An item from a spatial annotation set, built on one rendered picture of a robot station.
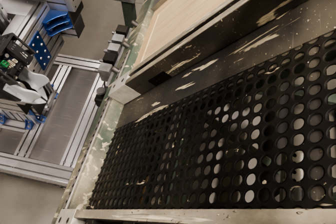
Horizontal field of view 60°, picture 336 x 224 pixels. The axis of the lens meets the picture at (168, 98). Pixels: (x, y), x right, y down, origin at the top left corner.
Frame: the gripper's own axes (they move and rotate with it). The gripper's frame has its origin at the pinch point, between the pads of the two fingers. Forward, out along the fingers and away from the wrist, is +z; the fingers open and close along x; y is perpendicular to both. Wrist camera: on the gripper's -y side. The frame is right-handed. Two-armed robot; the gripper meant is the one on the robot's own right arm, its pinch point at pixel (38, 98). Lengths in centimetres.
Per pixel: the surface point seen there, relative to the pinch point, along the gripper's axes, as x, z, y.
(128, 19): 96, 56, -49
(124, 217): -17.4, 16.9, 16.7
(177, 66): 24.5, 23.6, 15.3
